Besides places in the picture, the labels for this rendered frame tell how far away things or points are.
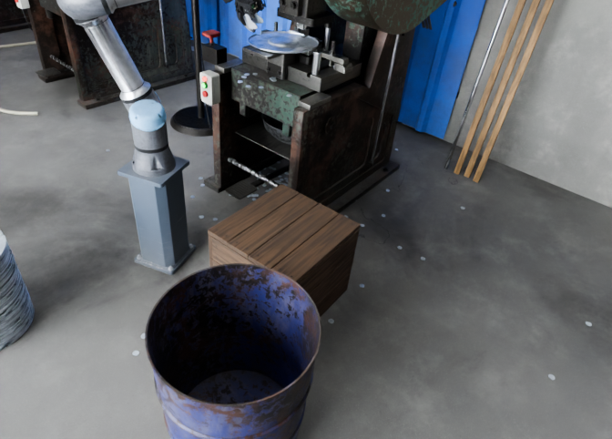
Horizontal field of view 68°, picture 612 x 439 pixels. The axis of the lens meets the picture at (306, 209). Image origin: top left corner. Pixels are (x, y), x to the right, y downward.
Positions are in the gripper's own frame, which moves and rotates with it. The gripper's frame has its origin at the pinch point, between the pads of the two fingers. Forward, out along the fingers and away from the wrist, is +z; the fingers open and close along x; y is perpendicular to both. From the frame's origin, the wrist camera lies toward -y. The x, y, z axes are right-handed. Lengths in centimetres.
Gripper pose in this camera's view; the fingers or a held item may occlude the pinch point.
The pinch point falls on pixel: (251, 28)
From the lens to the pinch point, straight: 186.9
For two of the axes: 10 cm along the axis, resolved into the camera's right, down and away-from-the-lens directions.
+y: 8.1, 4.0, -4.2
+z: 1.7, 5.3, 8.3
